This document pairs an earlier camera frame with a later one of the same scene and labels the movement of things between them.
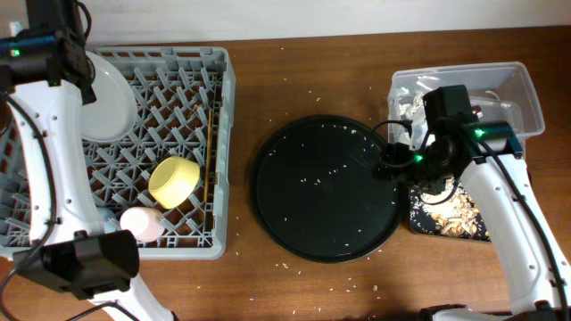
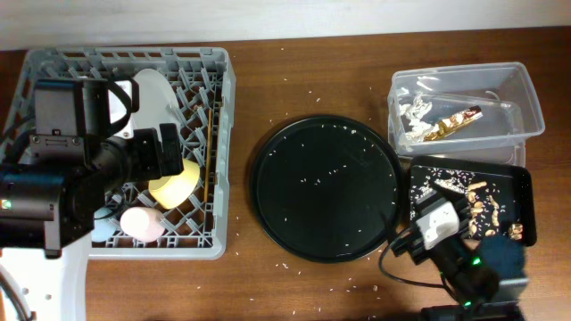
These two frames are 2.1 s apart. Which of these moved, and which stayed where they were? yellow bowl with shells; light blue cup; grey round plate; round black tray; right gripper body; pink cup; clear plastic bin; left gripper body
Moved: left gripper body; right gripper body; grey round plate
Stayed: pink cup; clear plastic bin; light blue cup; round black tray; yellow bowl with shells
